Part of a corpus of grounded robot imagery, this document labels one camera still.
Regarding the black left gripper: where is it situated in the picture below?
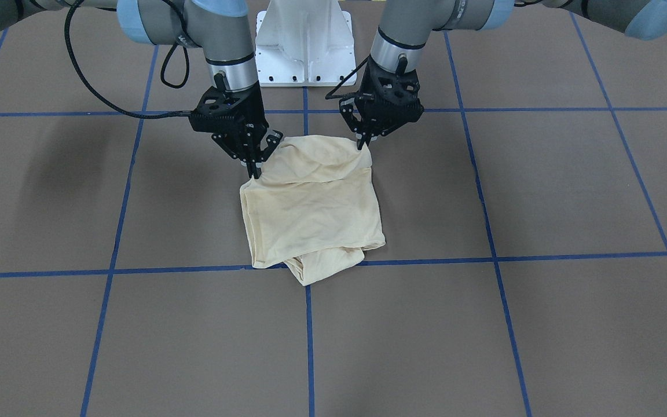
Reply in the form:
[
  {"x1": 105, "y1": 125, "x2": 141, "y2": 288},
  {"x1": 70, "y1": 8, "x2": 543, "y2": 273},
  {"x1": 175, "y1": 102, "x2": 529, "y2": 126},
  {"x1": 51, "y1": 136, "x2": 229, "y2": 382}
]
[{"x1": 339, "y1": 56, "x2": 424, "y2": 151}]

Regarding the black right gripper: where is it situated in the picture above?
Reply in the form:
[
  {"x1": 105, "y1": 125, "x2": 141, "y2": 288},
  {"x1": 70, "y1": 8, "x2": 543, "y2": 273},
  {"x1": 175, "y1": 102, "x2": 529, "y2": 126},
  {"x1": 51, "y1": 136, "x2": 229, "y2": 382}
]
[{"x1": 189, "y1": 82, "x2": 284, "y2": 179}]

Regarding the cream long-sleeve printed shirt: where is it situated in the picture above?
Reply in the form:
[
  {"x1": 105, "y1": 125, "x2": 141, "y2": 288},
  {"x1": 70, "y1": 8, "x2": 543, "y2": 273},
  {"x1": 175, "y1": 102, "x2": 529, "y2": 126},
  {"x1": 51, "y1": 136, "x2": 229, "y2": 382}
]
[{"x1": 239, "y1": 135, "x2": 386, "y2": 286}]

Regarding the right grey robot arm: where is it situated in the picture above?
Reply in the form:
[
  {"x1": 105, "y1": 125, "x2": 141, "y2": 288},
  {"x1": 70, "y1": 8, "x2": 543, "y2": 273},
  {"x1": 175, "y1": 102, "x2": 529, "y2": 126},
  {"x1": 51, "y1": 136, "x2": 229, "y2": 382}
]
[{"x1": 0, "y1": 1, "x2": 283, "y2": 179}]

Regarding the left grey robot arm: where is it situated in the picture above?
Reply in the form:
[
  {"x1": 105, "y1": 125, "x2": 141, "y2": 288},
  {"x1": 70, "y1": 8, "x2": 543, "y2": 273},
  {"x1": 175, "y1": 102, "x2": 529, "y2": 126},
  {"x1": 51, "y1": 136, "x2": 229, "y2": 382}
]
[{"x1": 327, "y1": 1, "x2": 667, "y2": 148}]

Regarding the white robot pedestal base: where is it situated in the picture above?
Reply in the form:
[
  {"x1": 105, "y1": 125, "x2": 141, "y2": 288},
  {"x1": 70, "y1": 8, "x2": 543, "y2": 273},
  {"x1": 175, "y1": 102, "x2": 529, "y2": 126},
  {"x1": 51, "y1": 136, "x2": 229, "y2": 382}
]
[{"x1": 255, "y1": 1, "x2": 357, "y2": 87}]

